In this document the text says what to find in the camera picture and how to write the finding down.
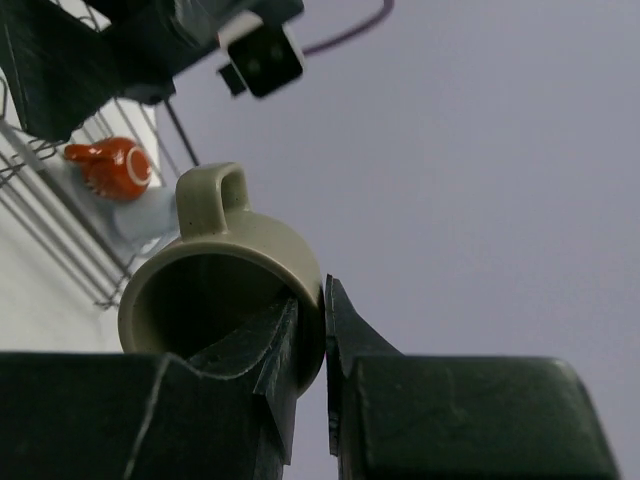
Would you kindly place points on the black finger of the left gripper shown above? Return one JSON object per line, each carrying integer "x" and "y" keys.
{"x": 59, "y": 70}

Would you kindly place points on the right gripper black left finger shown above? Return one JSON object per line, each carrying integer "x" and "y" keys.
{"x": 228, "y": 412}

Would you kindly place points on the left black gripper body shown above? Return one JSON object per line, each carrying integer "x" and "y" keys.
{"x": 164, "y": 38}

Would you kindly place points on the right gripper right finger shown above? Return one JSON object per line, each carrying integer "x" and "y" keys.
{"x": 398, "y": 416}

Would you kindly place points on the orange black patterned cup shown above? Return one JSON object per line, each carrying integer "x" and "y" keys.
{"x": 115, "y": 168}

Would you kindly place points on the small grey espresso cup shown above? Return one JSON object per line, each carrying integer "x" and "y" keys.
{"x": 227, "y": 264}

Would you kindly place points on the light blue ceramic mug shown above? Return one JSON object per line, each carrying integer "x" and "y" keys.
{"x": 141, "y": 227}

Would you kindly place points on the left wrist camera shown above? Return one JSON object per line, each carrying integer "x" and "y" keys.
{"x": 263, "y": 58}

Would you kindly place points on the dark wire dish rack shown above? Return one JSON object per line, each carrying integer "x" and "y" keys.
{"x": 47, "y": 196}

